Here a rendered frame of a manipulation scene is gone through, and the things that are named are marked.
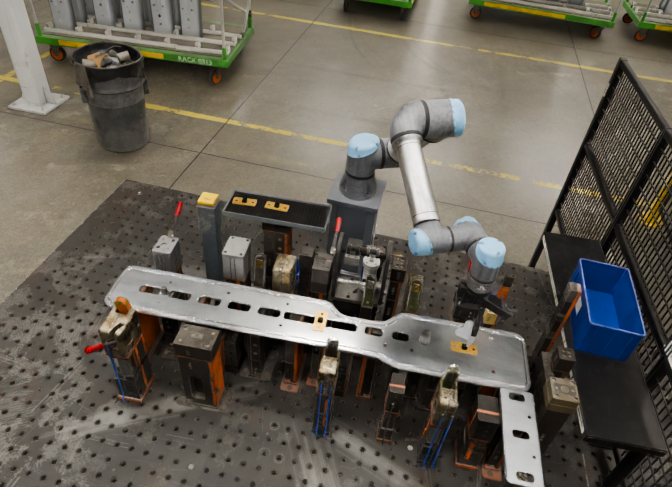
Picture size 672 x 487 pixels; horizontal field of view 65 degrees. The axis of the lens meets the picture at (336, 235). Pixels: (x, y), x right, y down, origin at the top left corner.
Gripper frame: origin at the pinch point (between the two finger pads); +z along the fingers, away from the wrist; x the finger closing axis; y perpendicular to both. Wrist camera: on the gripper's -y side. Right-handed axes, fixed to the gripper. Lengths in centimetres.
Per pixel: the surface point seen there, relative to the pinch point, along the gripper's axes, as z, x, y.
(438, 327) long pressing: 8.1, -6.5, 8.3
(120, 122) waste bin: 79, -213, 240
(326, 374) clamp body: 4.1, 21.9, 40.7
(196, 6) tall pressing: 47, -390, 246
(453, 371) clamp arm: -3.1, 18.2, 5.7
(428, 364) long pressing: 8.0, 9.0, 11.0
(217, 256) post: 17, -30, 93
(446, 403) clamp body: 3.6, 24.3, 6.2
